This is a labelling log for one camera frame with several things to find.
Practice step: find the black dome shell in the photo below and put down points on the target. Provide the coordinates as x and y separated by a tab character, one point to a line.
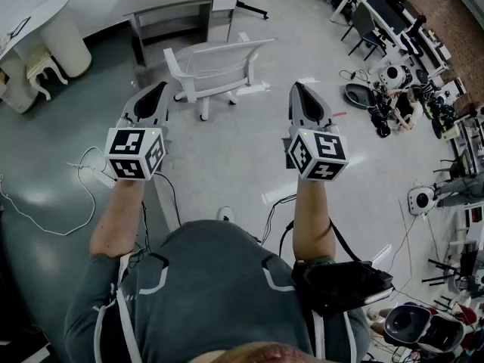
359	96

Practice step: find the long white workbench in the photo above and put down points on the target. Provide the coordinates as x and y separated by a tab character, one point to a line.
385	13

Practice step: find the grey wooden desk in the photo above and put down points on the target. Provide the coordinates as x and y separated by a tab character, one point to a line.
181	0

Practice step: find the person's right white shoe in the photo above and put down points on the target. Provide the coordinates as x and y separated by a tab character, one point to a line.
225	214

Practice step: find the person's face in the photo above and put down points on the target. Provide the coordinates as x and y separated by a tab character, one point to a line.
268	354

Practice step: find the cream ornate stool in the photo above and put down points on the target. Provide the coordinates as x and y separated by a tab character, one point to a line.
38	57

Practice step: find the person's right forearm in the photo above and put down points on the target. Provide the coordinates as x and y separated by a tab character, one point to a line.
312	221

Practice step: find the black shoulder bag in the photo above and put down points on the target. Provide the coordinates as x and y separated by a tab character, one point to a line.
340	282

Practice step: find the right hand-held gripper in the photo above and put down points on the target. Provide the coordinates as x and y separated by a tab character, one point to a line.
321	153

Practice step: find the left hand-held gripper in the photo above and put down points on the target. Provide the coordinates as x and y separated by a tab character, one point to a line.
130	153

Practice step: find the person's grey shirt torso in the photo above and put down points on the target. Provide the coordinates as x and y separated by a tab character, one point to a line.
211	278

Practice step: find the black and white robot shell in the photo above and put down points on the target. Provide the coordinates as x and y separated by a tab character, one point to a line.
412	325

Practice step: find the white drawer cabinet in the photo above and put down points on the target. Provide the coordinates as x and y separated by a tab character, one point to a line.
224	5

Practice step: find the person's left forearm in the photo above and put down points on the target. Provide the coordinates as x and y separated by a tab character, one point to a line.
113	221

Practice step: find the white mesh chair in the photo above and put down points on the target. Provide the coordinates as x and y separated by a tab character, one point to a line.
221	64

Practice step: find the black side chair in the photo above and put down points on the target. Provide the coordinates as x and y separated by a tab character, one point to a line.
363	23

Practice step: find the black framed tablet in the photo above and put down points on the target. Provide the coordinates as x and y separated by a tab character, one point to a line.
19	26

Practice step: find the white round table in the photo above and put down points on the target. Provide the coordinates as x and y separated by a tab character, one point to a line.
45	10

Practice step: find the white robot head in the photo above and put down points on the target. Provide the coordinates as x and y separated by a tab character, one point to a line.
393	75
420	200

